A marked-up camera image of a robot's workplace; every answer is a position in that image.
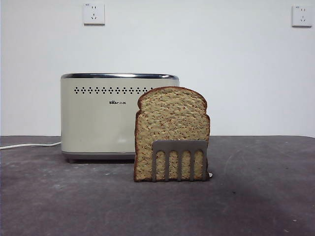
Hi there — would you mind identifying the cream toaster with chrome rim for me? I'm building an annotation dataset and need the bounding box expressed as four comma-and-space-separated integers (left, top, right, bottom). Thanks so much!
60, 72, 181, 163

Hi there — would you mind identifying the white wall socket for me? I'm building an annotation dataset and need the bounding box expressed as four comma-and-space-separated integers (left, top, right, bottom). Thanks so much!
291, 5, 313, 28
83, 3, 106, 26

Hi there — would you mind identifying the brown wholegrain bread slice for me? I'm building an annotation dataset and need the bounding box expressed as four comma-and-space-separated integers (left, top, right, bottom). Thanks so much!
133, 86, 211, 183

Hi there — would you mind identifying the stainless steel toast rack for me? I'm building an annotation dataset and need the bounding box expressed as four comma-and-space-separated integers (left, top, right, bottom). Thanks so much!
151, 140, 214, 183

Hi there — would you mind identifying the white power cord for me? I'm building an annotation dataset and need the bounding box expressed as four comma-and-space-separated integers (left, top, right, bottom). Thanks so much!
0, 141, 62, 150

